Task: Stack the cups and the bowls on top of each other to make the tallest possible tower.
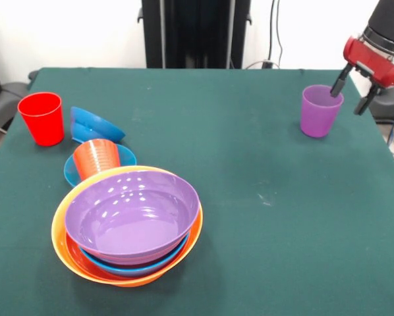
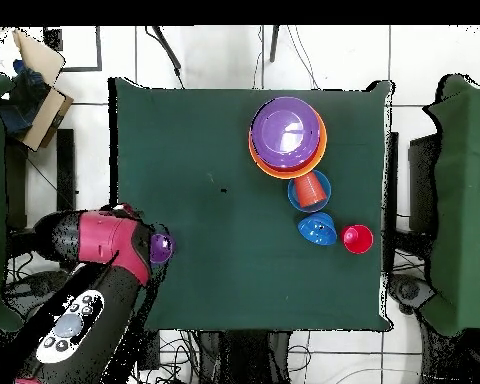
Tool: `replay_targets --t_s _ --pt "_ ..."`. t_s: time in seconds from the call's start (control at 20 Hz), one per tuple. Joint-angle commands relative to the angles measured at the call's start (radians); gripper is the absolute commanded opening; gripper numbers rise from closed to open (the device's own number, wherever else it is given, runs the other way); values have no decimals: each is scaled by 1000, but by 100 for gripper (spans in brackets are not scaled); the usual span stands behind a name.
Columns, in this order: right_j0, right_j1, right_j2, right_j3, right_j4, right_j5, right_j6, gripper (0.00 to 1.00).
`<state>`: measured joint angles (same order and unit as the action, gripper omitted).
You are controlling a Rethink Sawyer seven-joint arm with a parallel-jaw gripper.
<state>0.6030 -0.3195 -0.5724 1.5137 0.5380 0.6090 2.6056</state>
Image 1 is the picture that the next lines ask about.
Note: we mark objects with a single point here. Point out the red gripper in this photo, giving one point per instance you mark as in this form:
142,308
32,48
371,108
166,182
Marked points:
375,62

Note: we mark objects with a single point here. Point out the purple cup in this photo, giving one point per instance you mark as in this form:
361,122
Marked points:
319,115

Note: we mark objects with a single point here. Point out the small light blue bowl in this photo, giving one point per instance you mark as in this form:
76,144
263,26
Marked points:
128,156

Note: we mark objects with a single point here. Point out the purple bowl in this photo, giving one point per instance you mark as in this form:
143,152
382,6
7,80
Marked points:
134,230

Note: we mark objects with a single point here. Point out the small dark blue bowl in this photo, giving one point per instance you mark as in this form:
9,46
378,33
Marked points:
91,126

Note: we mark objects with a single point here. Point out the orange cup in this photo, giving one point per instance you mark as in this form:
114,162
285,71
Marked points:
96,158

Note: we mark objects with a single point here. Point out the large light blue bowl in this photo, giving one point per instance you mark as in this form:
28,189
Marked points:
134,270

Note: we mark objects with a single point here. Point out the wide orange bowl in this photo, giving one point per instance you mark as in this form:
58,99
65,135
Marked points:
73,253

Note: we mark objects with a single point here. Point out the dark green table cloth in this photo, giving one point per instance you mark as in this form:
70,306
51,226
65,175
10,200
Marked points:
282,263

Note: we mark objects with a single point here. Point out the red cup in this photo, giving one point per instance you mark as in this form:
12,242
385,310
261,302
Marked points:
42,121

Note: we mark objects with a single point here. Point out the large yellow bowl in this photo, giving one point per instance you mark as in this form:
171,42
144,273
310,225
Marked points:
57,224

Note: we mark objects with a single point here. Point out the black office chair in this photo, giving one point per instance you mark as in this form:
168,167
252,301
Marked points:
6,95

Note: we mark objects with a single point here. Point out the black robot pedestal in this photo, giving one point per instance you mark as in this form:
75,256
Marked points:
197,33

